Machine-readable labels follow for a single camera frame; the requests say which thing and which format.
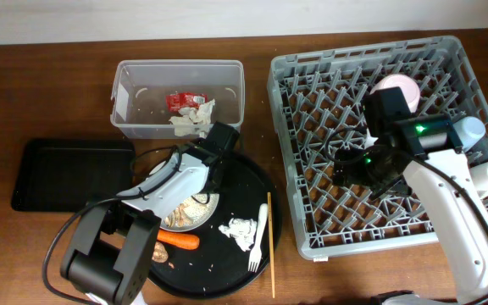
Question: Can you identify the grey dishwasher rack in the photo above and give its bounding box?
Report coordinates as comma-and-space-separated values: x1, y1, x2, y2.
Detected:
267, 36, 488, 260

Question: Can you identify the clear plastic bin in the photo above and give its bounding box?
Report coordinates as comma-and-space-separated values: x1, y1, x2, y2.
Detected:
110, 59, 246, 139

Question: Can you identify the white plastic fork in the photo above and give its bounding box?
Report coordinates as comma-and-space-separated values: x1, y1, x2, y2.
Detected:
248, 203, 269, 273

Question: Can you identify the white tissue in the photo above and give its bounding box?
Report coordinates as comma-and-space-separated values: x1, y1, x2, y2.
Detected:
219, 218, 257, 252

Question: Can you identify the red snack wrapper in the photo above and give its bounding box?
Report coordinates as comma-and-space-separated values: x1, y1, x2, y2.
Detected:
165, 92, 208, 112

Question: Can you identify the black rectangular tray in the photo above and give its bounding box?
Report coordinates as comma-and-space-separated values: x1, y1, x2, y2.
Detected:
11, 138, 136, 213

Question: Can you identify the pile of peanut shells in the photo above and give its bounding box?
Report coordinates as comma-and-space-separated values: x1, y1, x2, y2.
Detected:
164, 203, 193, 228

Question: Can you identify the wooden chopstick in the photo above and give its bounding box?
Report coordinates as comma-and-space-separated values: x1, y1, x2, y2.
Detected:
267, 192, 275, 299

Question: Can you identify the round black tray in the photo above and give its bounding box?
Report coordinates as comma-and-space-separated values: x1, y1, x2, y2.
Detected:
148, 152, 282, 299

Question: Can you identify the brown dried mushroom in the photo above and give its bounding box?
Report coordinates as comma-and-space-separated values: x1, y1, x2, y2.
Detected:
152, 241, 169, 263

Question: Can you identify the white paper napkin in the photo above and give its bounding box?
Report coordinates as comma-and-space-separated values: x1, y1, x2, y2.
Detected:
169, 99, 216, 137

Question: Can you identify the orange carrot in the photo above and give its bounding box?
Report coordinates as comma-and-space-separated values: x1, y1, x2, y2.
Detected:
158, 230, 200, 250

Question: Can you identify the light blue cup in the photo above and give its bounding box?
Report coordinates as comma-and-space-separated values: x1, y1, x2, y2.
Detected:
453, 116, 485, 152

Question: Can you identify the pink bowl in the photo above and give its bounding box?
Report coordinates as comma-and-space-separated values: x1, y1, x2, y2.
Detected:
370, 74, 421, 113

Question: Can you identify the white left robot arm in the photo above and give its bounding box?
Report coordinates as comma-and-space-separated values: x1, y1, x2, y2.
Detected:
41, 139, 233, 304

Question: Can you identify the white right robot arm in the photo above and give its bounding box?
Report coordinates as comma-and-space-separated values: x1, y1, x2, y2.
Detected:
324, 114, 488, 304

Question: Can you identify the grey plate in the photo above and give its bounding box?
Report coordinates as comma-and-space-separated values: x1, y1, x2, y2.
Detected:
148, 158, 221, 233

